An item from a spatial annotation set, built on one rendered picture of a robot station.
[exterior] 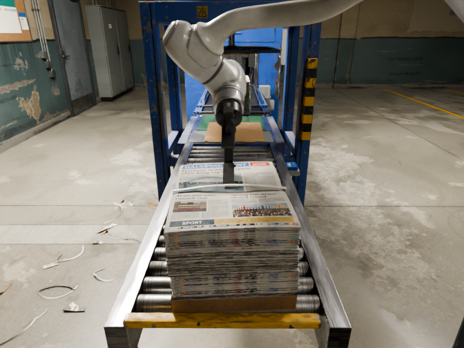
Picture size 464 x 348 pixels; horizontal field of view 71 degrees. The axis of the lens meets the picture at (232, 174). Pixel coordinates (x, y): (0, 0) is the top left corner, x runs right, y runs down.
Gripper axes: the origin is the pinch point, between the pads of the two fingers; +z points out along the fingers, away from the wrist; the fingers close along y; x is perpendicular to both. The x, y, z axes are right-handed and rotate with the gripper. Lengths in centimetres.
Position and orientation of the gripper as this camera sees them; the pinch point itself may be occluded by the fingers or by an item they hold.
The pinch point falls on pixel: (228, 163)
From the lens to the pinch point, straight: 80.5
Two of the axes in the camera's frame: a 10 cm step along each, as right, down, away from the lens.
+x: -10.0, 0.0, 0.0
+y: 0.0, 6.4, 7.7
